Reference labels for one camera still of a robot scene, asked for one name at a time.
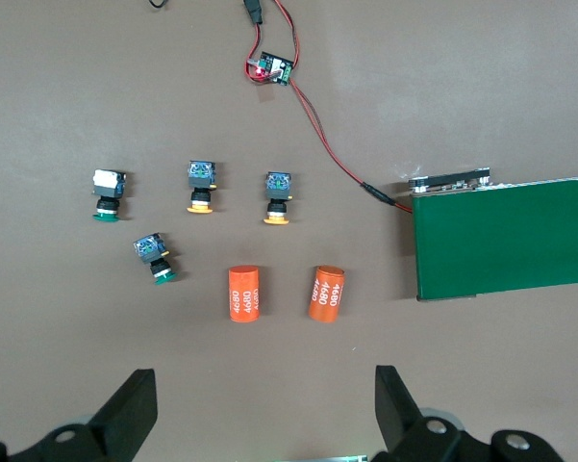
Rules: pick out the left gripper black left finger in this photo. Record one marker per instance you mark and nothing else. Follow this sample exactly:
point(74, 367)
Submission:
point(120, 423)

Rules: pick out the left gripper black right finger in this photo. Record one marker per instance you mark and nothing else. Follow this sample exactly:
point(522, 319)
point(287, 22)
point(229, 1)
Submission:
point(404, 428)

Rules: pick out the orange 4680 battery cylinder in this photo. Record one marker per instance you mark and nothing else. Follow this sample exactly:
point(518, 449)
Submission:
point(243, 293)
point(326, 296)

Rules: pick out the yellow push button switch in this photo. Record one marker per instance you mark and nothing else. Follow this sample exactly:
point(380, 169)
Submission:
point(201, 180)
point(278, 187)

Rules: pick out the green belt conveyor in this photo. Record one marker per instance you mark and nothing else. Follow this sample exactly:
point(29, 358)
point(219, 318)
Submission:
point(500, 240)

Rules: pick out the green push button red indicator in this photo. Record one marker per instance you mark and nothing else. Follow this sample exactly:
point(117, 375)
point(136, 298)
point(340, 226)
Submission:
point(107, 192)

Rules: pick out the small black circuit board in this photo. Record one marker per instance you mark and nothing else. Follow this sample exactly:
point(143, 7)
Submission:
point(276, 67)

